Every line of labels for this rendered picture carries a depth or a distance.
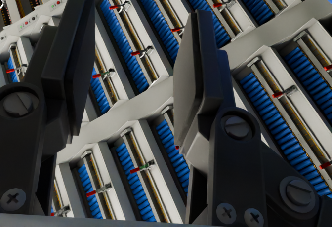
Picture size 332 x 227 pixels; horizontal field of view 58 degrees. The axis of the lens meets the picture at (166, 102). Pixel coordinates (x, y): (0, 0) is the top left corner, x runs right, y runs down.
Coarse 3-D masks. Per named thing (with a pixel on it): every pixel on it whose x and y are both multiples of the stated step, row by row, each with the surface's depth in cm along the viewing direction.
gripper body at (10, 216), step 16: (0, 224) 5; (16, 224) 5; (32, 224) 5; (48, 224) 5; (64, 224) 5; (80, 224) 5; (96, 224) 5; (112, 224) 5; (128, 224) 5; (144, 224) 6; (160, 224) 6; (176, 224) 6; (192, 224) 6
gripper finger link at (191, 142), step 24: (192, 24) 10; (192, 48) 9; (216, 48) 9; (192, 72) 9; (216, 72) 8; (192, 96) 8; (216, 96) 8; (192, 120) 9; (192, 144) 9; (264, 144) 8; (264, 168) 8; (288, 168) 8; (288, 192) 7; (312, 192) 7; (288, 216) 7; (312, 216) 7
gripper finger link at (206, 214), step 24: (216, 120) 8; (240, 120) 8; (216, 144) 7; (240, 144) 7; (192, 168) 9; (216, 168) 7; (240, 168) 7; (192, 192) 9; (216, 192) 6; (240, 192) 7; (264, 192) 7; (192, 216) 8; (216, 216) 6; (240, 216) 6; (264, 216) 6
